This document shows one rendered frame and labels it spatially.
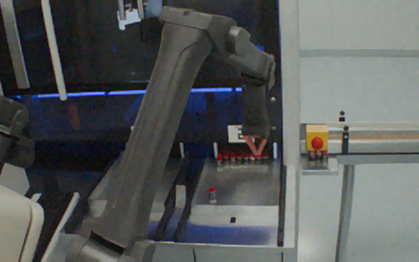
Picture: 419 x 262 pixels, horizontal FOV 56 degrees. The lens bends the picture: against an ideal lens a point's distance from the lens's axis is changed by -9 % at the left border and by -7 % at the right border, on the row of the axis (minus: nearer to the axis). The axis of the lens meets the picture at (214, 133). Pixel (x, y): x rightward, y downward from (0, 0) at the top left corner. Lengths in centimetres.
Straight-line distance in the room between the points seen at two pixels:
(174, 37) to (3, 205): 33
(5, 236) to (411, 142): 136
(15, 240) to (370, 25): 576
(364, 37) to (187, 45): 560
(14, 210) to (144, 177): 19
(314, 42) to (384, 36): 99
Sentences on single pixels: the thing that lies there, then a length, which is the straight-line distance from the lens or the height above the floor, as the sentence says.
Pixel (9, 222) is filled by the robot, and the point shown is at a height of 132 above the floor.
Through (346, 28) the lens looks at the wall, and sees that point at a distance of 606.
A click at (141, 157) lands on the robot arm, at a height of 138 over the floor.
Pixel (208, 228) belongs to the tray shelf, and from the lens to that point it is 124.
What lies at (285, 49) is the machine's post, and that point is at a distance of 132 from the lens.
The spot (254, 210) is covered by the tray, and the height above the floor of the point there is 90.
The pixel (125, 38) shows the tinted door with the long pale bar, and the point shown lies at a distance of 142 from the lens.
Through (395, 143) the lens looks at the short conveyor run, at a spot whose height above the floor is 93.
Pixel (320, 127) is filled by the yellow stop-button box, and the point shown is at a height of 103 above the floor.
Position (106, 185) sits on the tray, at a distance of 152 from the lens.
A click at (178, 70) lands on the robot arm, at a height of 148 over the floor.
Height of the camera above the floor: 164
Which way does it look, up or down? 25 degrees down
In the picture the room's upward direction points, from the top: 5 degrees counter-clockwise
